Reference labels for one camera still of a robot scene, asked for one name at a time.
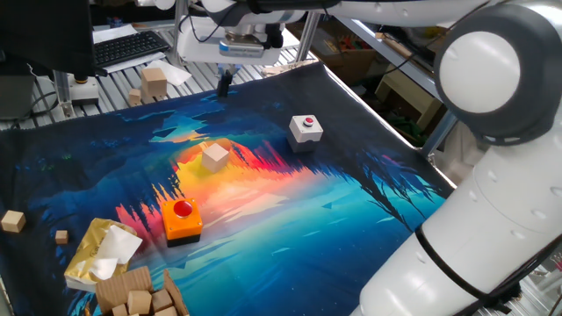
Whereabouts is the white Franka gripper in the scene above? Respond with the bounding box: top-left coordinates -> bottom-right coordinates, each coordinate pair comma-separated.
177,17 -> 285,98

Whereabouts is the light wooden cube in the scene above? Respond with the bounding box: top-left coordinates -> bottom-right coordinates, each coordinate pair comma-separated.
200,142 -> 231,174

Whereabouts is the large wooden block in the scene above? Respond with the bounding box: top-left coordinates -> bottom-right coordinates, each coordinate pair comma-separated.
140,67 -> 169,98

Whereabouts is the white paper sheet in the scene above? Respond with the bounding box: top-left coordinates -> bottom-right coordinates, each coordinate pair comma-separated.
92,24 -> 140,44
147,59 -> 193,87
104,51 -> 167,74

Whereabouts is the white grey push-button box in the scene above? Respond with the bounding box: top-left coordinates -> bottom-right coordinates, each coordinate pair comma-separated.
286,114 -> 325,154

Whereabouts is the black keyboard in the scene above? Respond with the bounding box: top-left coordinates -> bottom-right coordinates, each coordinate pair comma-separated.
92,30 -> 171,69

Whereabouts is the brown carton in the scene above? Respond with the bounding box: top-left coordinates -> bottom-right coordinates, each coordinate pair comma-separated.
322,30 -> 383,87

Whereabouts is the orange push-button box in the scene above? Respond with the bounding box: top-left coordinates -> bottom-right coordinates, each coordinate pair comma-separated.
161,197 -> 205,248

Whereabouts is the colourful landscape print mat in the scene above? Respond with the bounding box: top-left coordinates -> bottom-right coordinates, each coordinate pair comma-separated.
0,61 -> 456,316

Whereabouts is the beige wooden stool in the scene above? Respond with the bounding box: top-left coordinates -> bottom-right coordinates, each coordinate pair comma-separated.
375,65 -> 443,131

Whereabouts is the black monitor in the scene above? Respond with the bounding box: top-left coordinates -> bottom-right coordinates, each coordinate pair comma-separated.
0,0 -> 96,78

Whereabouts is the gold tissue pack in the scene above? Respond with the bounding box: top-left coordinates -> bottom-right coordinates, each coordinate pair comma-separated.
63,218 -> 144,293

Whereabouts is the open cardboard box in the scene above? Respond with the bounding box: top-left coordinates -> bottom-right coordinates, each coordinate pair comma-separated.
95,265 -> 191,316

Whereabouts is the aluminium profile post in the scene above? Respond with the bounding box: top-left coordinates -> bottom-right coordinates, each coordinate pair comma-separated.
169,0 -> 190,67
54,69 -> 74,119
421,109 -> 458,157
294,11 -> 321,62

